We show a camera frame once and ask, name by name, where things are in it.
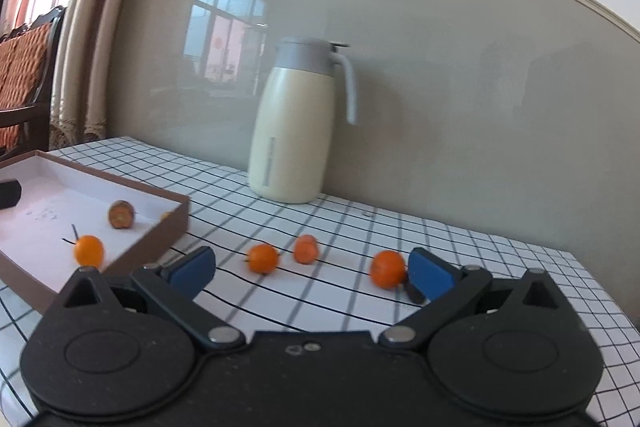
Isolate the half dark rotten orange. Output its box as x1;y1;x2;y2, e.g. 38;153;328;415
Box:
108;200;135;230

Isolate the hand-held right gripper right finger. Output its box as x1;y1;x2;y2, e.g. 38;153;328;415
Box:
378;247;576;350

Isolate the shallow brown cardboard box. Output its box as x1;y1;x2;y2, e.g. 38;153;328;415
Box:
0;150;191;315

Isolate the wooden chair orange cushion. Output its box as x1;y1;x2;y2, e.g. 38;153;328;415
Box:
0;6;67;158

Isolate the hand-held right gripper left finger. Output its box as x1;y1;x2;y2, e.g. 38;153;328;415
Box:
60;246;247;350

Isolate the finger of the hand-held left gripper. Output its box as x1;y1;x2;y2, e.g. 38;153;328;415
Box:
0;179;22;210

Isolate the dark brown fruit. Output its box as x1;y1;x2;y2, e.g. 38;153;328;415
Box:
402;279;428;306

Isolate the cream thermos jug grey lid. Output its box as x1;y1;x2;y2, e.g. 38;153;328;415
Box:
248;36;360;204

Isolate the beige curtain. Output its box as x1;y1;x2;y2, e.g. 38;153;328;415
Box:
47;0;161;148

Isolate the rough reddish small orange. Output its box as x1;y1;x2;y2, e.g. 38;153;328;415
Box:
293;235;320;266

